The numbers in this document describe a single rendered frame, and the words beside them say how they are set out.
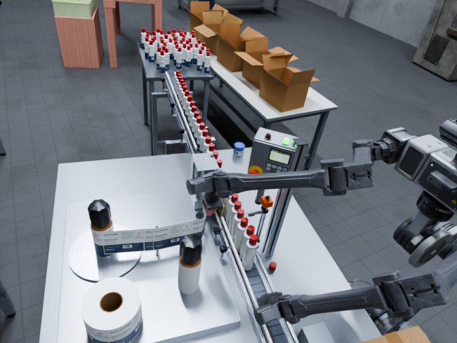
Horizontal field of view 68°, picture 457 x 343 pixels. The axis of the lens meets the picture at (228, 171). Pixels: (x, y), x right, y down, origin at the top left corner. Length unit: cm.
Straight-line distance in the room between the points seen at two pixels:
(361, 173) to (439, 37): 686
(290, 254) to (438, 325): 154
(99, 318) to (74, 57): 465
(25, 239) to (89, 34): 327
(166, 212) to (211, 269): 40
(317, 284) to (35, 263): 198
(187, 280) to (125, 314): 27
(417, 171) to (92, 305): 130
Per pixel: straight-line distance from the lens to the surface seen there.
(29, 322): 260
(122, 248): 156
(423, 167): 149
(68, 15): 544
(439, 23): 792
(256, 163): 135
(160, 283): 153
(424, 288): 98
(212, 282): 154
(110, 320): 131
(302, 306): 117
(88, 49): 551
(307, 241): 186
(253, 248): 147
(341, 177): 108
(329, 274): 177
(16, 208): 329
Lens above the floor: 217
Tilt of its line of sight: 39 degrees down
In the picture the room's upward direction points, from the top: 9 degrees clockwise
